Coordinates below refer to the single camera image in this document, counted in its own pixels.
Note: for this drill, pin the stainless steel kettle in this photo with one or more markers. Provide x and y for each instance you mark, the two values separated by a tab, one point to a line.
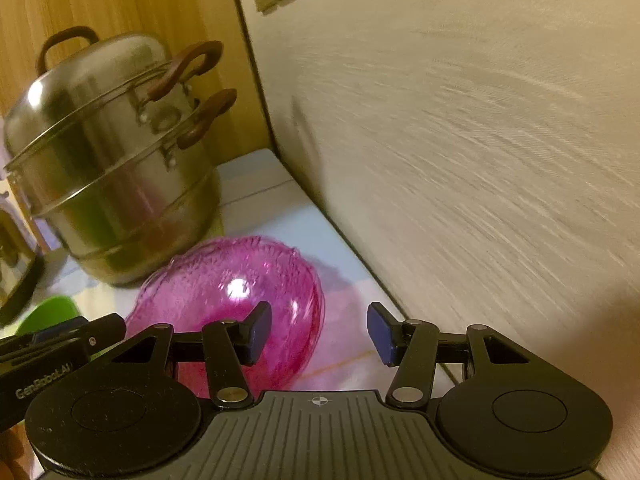
17	265

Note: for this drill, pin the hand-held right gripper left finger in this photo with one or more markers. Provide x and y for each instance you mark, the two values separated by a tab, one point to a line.
256	335

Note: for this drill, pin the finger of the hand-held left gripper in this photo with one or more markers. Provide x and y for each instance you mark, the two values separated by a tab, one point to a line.
100	329

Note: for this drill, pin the green bowl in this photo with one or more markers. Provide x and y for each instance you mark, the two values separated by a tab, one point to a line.
47	312

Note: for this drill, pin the stainless steel steamer pot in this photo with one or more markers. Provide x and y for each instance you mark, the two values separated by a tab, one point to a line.
110	170

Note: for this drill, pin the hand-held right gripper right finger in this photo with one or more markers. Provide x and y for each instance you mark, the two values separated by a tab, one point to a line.
381	332

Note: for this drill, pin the checkered tablecloth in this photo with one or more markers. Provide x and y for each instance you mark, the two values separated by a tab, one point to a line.
280	210

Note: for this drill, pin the pink glass bowl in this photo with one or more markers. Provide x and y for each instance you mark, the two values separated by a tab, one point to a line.
220	280

